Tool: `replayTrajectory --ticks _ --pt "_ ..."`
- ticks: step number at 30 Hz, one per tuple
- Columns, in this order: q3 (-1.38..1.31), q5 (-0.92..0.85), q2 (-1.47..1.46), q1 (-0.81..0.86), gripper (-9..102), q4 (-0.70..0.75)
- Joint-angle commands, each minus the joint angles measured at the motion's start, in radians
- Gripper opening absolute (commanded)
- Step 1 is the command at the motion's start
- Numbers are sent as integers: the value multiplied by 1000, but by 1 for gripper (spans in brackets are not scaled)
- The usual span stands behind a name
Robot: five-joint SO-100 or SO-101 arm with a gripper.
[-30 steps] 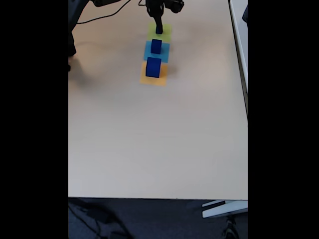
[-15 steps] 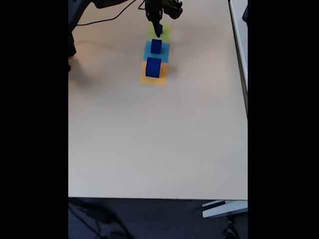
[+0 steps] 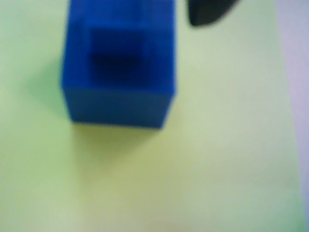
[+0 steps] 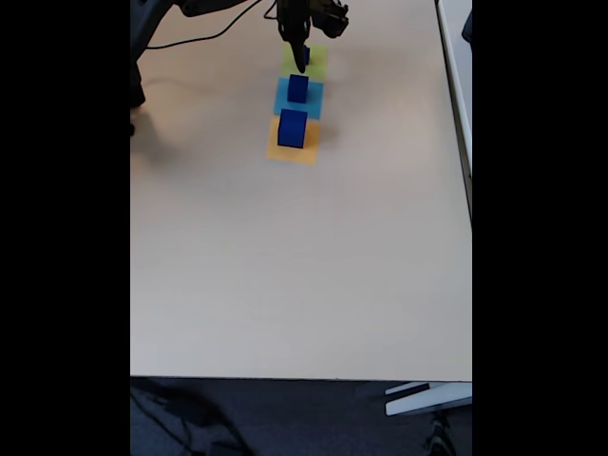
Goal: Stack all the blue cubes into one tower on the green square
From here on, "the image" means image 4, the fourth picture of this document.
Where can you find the medium blue cube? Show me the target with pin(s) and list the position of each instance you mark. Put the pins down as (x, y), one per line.
(297, 89)

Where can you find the green paper square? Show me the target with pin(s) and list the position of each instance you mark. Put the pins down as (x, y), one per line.
(316, 66)

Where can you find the light blue paper square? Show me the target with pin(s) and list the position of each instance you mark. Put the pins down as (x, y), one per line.
(316, 102)

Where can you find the orange paper square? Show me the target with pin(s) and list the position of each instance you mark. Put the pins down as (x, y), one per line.
(294, 156)

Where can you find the large blue cube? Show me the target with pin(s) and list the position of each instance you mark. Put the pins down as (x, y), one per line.
(290, 130)

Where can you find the white adjacent table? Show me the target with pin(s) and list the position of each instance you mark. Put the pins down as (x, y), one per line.
(456, 71)

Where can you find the dark object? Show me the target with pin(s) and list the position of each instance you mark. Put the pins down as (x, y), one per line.
(468, 26)

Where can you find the white table foot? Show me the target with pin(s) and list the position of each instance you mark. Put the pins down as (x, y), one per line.
(427, 401)

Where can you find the black camera box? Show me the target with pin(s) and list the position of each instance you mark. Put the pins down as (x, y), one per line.
(332, 19)

